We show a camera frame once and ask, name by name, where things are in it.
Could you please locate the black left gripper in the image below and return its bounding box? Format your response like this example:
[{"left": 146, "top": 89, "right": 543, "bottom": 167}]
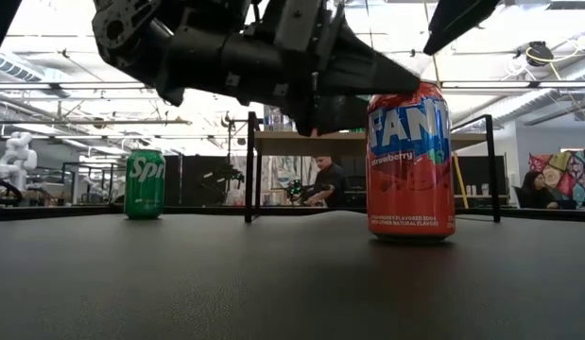
[{"left": 220, "top": 0, "right": 422, "bottom": 138}]

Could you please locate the red Fanta strawberry can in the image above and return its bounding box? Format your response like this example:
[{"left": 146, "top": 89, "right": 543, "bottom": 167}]
[{"left": 366, "top": 80, "right": 456, "bottom": 243}]

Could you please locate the person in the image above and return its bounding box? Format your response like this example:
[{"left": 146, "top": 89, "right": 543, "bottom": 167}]
[
  {"left": 303, "top": 155, "right": 351, "bottom": 209},
  {"left": 521, "top": 170, "right": 561, "bottom": 210}
]

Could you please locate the black device with green light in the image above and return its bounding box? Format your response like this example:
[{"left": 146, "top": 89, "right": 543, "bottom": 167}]
[{"left": 285, "top": 178, "right": 321, "bottom": 205}]

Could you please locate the green Sprite can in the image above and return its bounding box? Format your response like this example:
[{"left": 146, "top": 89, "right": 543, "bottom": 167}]
[{"left": 124, "top": 148, "right": 166, "bottom": 221}]

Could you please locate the black ceiling cable reel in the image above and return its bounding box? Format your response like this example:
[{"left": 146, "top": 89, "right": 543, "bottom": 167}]
[{"left": 525, "top": 41, "right": 556, "bottom": 68}]

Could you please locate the wooden shelf with black frame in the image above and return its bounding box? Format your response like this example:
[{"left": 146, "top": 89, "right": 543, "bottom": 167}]
[{"left": 244, "top": 111, "right": 502, "bottom": 224}]

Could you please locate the colourful patterned wall hanging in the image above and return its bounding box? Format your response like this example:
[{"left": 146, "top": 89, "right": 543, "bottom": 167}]
[{"left": 529, "top": 149, "right": 585, "bottom": 208}]

